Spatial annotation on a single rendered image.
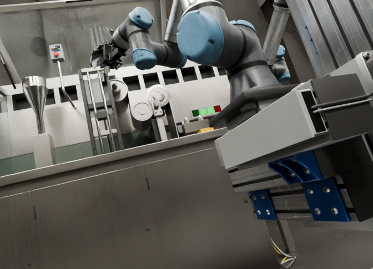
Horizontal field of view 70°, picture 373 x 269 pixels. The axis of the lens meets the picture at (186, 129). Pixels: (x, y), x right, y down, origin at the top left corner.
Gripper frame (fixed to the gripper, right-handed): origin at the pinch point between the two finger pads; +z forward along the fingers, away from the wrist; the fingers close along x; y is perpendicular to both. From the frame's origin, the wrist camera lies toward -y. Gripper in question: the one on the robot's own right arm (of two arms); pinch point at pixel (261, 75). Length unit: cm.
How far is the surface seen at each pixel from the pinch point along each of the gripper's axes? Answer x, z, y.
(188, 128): 0, -5, 61
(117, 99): -40, -6, 85
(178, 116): -18, 32, 55
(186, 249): 49, -32, 101
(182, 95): -30, 33, 42
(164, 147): 5, -34, 81
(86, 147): -36, 21, 121
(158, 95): -27, -6, 63
